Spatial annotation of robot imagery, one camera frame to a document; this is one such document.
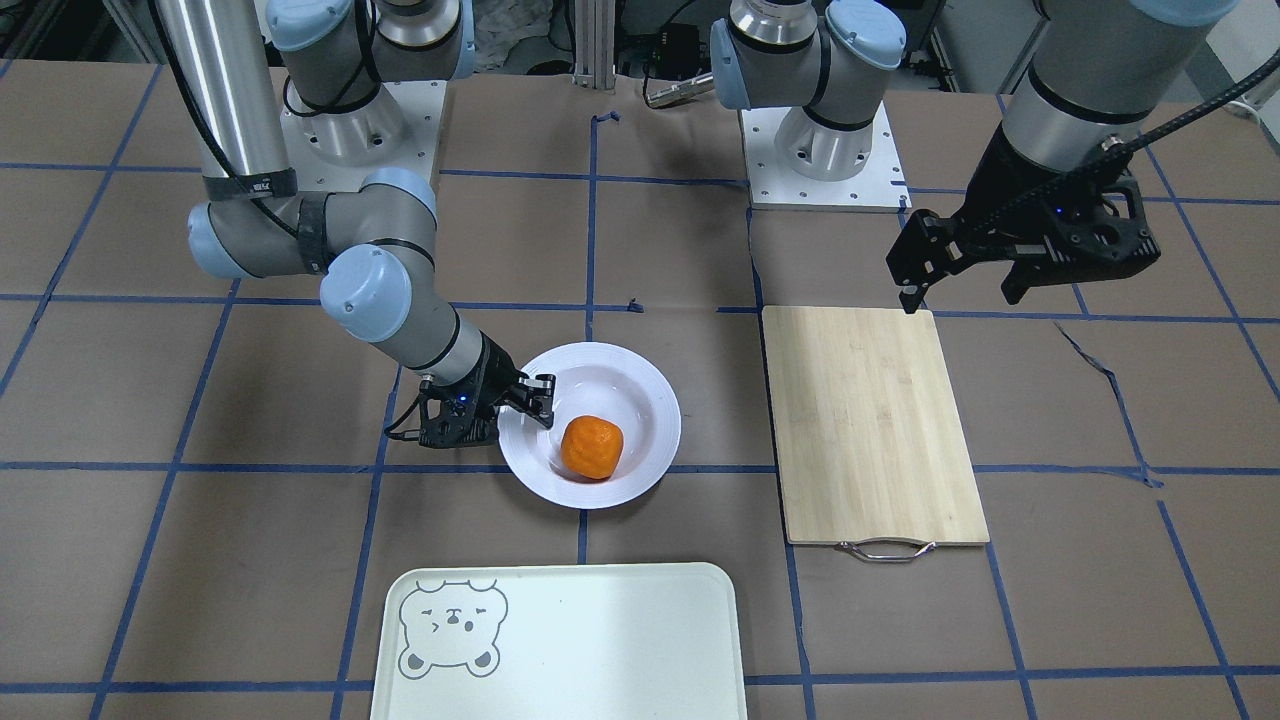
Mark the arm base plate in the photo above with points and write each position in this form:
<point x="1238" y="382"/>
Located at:
<point x="400" y="128"/>
<point x="794" y="164"/>

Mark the orange fruit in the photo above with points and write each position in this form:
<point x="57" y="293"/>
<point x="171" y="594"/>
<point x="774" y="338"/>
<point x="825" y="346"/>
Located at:
<point x="592" y="447"/>

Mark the wooden cutting board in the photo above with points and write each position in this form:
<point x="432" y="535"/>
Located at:
<point x="869" y="443"/>

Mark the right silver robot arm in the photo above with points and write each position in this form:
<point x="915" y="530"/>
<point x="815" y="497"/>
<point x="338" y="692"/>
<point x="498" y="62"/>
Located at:
<point x="373" y="249"/>

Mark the white ceramic plate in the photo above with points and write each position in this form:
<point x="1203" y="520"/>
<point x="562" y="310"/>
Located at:
<point x="611" y="382"/>

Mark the pale green bear tray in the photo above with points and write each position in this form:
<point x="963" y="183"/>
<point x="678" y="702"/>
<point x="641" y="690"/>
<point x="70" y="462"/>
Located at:
<point x="655" y="640"/>

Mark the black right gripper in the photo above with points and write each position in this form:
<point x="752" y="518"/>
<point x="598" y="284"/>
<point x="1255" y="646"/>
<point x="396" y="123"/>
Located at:
<point x="493" y="372"/>

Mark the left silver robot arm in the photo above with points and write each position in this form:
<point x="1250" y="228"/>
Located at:
<point x="1098" y="73"/>

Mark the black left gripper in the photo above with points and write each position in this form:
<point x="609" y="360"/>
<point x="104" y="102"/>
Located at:
<point x="1003" y="176"/>

